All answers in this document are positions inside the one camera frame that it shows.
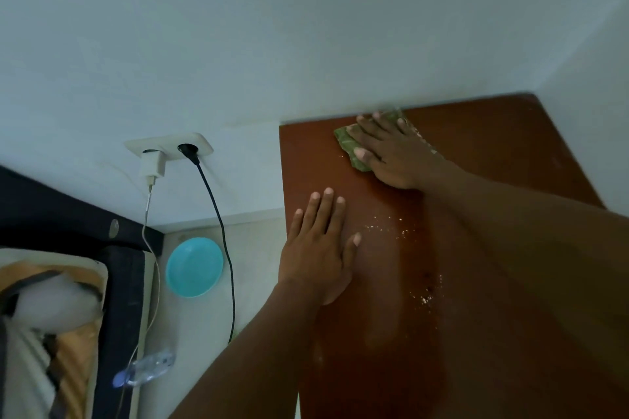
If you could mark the person's right hand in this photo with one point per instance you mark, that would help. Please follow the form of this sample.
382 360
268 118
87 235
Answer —
403 158

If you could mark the person's left hand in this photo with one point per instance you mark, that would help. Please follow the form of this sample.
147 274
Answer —
314 256

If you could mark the green striped cleaning cloth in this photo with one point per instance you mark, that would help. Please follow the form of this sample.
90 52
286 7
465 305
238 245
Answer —
351 148

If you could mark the person's right forearm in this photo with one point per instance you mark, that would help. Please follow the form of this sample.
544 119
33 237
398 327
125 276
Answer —
540 261

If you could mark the person's left forearm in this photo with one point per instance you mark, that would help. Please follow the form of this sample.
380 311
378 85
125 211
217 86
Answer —
255 364

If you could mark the brown wooden drawer cabinet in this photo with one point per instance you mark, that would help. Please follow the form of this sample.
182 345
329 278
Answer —
516 148

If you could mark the light blue plastic plate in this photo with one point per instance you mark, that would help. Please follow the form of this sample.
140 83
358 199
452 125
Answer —
194 267

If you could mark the white charger adapter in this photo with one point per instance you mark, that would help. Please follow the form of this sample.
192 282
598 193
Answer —
153 166

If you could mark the clear plastic water bottle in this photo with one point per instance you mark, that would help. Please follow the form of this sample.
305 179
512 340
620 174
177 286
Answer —
147 368

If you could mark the striped bed sheet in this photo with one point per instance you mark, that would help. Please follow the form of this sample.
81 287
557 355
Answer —
73 360

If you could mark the white wall socket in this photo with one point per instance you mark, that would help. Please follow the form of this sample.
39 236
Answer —
167 141

